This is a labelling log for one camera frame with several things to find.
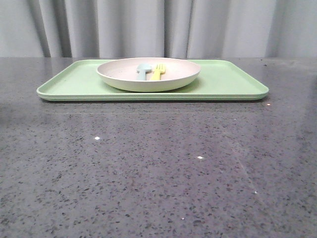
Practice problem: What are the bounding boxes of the yellow plastic fork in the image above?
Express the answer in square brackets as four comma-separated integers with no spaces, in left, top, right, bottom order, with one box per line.
[150,63,166,81]

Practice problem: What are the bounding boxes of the cream round plastic plate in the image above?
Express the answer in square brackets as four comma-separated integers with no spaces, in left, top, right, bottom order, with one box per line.
[97,57,201,92]

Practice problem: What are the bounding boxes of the light green plastic tray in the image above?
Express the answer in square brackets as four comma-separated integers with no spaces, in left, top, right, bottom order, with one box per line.
[37,59,269,101]

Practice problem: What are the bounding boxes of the grey pleated curtain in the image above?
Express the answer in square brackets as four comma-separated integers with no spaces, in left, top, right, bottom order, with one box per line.
[0,0,317,59]

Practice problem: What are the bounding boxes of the light blue plastic spoon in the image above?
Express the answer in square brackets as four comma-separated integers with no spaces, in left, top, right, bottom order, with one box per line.
[137,63,152,81]

